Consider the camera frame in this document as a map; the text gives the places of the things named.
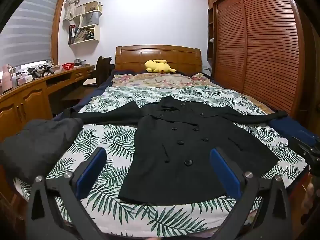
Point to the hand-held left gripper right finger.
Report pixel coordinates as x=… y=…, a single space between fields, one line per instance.
x=225 y=173

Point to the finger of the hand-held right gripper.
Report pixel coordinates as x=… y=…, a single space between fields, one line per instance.
x=301 y=145

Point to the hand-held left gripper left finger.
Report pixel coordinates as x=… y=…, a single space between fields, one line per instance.
x=91 y=171

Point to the black buttoned coat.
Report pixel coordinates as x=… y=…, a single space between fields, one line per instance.
x=180 y=155

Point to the person's right hand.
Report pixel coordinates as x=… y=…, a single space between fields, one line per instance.
x=308 y=195

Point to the leaf print bed sheet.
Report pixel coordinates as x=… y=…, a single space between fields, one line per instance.
x=112 y=140

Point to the dark grey folded garment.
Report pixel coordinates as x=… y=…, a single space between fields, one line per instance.
x=37 y=145

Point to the brown cardboard sheet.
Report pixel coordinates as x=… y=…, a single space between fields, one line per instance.
x=77 y=93

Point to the wooden desk with cabinets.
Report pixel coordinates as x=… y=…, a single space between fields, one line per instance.
x=30 y=100

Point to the dark brown chair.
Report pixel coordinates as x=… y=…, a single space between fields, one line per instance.
x=102 y=70

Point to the red basket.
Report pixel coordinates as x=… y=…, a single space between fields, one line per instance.
x=68 y=66

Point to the wooden slatted wardrobe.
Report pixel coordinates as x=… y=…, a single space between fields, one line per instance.
x=262 y=42

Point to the grey metal pot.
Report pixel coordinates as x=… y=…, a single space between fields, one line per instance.
x=80 y=62

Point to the floral pillow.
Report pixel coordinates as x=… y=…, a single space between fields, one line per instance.
x=155 y=81

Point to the small white box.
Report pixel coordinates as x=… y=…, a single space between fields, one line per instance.
x=24 y=80

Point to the yellow plush toy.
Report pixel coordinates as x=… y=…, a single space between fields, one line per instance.
x=157 y=66

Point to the pink thermos jug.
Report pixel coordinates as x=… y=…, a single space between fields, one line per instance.
x=6 y=80

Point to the wooden bed headboard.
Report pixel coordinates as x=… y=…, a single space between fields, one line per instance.
x=175 y=55

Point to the row of books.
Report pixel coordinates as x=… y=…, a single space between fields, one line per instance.
x=85 y=35

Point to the black binder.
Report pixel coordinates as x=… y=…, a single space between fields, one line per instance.
x=72 y=34

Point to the grey window blind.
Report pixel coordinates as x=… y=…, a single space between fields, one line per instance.
x=27 y=35

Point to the grey paper bag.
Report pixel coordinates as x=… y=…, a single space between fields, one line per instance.
x=90 y=20

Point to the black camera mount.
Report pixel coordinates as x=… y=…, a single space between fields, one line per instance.
x=34 y=73
x=47 y=70

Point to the white wall shelf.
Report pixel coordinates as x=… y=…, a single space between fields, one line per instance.
x=96 y=32

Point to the wooden window frame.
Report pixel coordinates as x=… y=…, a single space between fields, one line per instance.
x=57 y=30

